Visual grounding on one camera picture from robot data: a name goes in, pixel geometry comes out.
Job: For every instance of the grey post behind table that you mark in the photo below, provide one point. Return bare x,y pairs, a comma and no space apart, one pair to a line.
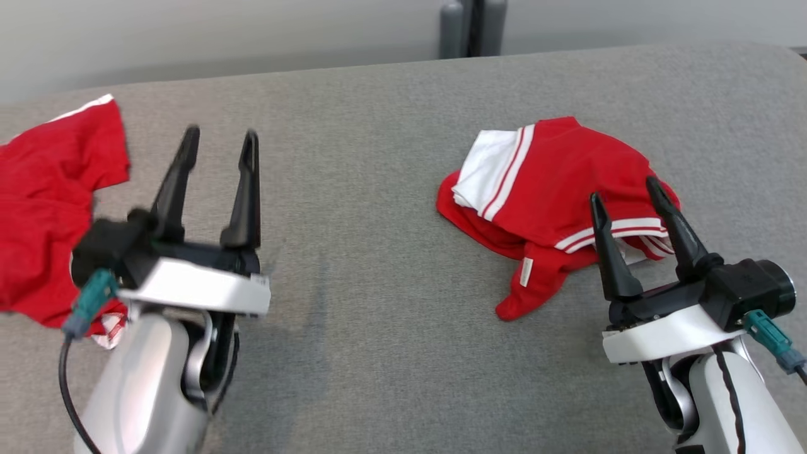
452,28

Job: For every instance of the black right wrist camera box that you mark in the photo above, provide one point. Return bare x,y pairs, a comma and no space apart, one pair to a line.
750,287

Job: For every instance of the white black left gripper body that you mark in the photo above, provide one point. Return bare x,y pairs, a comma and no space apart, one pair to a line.
202,284

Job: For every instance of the grey partition foot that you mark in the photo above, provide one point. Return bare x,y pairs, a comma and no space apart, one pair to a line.
495,25

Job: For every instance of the red shorts white stripes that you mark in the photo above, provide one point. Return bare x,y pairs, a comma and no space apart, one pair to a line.
567,183

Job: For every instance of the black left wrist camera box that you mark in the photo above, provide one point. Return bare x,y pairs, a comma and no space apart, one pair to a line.
107,249

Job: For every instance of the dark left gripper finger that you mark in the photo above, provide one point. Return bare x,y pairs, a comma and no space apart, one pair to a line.
246,202
176,189

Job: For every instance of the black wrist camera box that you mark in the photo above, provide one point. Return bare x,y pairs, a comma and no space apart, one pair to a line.
750,287
107,249

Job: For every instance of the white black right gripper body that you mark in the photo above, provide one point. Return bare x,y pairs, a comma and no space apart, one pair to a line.
662,331

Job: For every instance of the red basketball jersey white trim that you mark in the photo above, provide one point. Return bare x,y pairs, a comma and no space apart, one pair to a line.
44,202

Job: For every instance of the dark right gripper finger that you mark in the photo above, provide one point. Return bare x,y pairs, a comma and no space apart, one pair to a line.
687,246
615,265

